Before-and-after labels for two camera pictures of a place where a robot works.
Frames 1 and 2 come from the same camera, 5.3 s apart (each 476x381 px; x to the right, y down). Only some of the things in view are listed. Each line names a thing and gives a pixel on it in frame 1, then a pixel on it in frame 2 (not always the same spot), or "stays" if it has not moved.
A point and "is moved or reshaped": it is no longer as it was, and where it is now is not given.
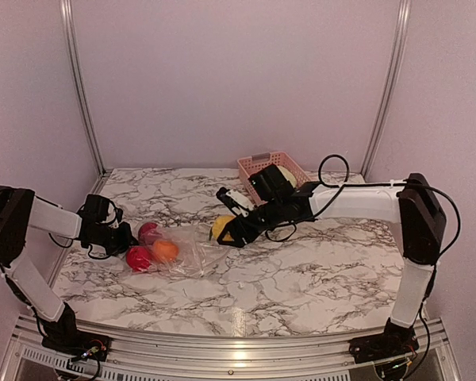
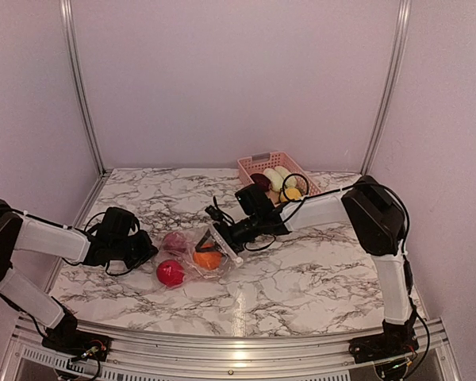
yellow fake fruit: x=218 y=225 is moved or reshaped
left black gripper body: x=116 y=242 → x=133 y=253
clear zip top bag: x=182 y=250 is moved or reshaped
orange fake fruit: x=166 y=251 → x=209 y=260
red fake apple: x=138 y=258 is moved or reshaped
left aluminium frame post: x=71 y=40 stays
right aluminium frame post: x=403 y=22 stays
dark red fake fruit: x=148 y=232 → x=174 y=241
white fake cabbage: x=289 y=176 is moved or reshaped
